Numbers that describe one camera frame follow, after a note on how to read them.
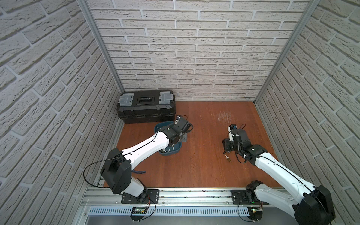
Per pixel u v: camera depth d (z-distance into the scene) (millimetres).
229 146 724
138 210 725
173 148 909
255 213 700
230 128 758
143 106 942
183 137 741
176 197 751
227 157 874
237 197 740
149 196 729
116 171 415
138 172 813
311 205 381
